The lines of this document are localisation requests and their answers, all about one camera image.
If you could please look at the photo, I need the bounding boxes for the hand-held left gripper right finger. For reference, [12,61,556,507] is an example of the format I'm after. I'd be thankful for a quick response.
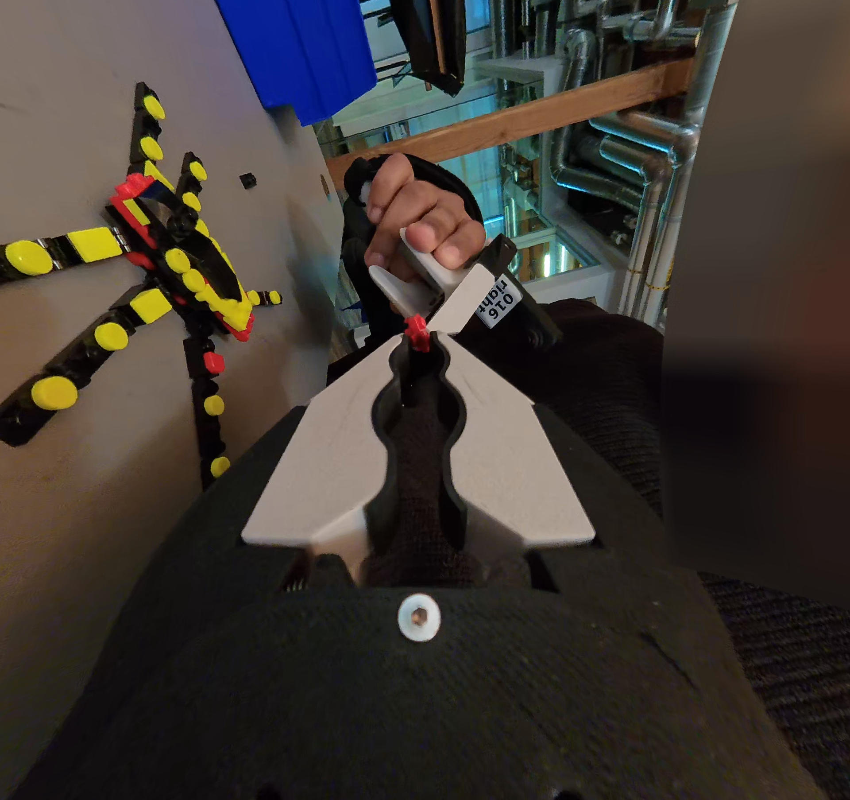
[432,334,597,582]

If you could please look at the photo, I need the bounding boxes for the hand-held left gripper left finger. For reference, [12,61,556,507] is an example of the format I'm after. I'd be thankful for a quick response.
[240,334,416,585]

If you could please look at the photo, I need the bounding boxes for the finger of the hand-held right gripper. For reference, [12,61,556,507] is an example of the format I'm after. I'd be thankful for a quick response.
[427,264,497,337]
[367,264,440,322]

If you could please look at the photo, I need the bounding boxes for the small red lego flower piece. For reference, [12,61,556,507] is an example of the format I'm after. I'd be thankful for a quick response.
[400,314,434,409]

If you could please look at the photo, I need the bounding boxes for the black yellow lego spider model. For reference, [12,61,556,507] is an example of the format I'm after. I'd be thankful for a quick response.
[0,81,284,490]

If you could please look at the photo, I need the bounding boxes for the person's right hand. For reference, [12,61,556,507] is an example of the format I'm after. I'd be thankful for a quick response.
[364,152,489,269]

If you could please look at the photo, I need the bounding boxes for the person's black sweater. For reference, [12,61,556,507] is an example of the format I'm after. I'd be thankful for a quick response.
[325,298,850,800]

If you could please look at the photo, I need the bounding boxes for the wooden railing beam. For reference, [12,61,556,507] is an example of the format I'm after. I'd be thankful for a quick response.
[325,58,697,183]

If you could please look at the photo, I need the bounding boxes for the silver metal pipes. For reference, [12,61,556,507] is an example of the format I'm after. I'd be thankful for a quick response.
[551,0,738,322]

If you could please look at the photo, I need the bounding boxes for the blue storage bin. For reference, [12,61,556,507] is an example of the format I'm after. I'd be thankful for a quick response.
[193,0,379,126]

